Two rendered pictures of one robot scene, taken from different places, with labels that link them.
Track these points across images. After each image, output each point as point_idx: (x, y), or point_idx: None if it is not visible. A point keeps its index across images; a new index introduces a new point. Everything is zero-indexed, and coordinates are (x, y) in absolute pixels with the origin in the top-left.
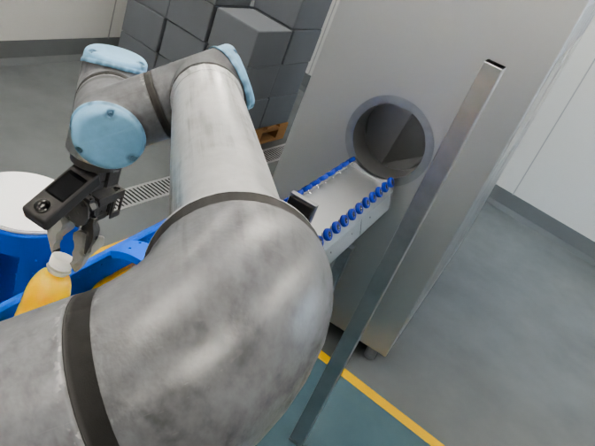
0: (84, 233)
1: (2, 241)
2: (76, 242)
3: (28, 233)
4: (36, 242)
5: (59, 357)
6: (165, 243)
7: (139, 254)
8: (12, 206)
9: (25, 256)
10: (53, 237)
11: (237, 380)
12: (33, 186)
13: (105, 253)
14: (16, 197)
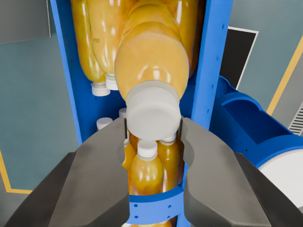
0: (58, 225)
1: (277, 145)
2: (107, 169)
3: (267, 162)
4: (255, 160)
5: None
6: None
7: (153, 207)
8: (295, 173)
9: (254, 147)
10: (199, 142)
11: None
12: (296, 196)
13: (184, 185)
14: (299, 180)
